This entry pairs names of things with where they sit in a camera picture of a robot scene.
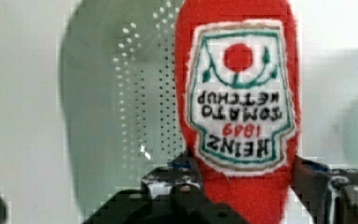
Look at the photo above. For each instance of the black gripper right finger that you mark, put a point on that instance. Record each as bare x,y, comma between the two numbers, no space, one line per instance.
329,195

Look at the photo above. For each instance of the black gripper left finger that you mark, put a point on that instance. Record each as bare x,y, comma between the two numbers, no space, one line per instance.
169,194

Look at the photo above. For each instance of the red plush ketchup bottle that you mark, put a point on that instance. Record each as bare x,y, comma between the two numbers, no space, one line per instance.
237,80

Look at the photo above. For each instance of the green oval strainer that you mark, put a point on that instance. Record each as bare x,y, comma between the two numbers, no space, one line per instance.
118,95

